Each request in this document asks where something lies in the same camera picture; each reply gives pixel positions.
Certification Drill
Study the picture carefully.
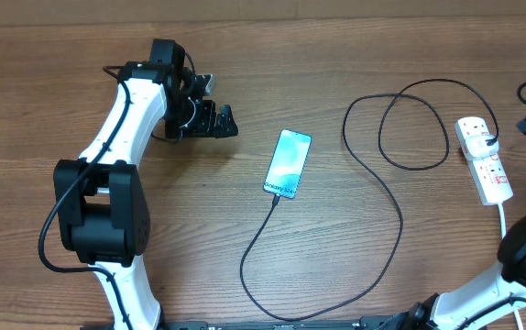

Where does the blue Samsung Galaxy smartphone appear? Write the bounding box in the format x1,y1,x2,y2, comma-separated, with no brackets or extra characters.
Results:
263,129,312,199

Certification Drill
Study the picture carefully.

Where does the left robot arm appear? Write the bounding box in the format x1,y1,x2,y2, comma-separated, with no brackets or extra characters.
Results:
38,38,239,329

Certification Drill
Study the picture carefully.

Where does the black USB charging cable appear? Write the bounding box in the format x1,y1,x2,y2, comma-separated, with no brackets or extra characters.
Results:
238,78,500,323

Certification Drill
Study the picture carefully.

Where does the white power strip cord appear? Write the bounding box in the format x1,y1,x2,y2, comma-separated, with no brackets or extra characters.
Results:
497,203,525,330

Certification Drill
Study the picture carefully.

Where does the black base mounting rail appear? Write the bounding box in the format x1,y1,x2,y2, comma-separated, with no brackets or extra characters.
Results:
79,313,411,330

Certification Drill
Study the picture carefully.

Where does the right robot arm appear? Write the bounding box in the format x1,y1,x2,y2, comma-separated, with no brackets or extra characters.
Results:
382,117,526,330

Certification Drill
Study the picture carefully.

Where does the white power strip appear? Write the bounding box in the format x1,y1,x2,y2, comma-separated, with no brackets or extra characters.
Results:
455,116,513,205

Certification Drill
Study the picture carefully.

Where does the white charger plug adapter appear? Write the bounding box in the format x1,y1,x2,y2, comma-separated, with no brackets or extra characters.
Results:
463,135,499,161

